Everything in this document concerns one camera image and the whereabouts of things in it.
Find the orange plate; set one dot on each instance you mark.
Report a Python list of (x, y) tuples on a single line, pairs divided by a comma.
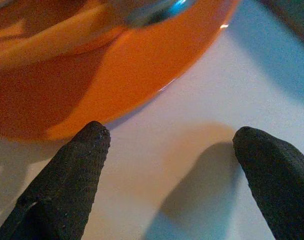
[(154, 62)]

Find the metal spoon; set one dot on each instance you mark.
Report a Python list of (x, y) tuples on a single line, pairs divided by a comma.
[(151, 15)]

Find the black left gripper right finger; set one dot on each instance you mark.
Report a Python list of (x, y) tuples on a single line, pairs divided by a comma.
[(279, 187)]

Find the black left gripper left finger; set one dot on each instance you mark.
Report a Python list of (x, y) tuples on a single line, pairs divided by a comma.
[(66, 187)]

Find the orange bowl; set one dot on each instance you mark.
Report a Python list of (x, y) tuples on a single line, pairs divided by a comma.
[(66, 12)]

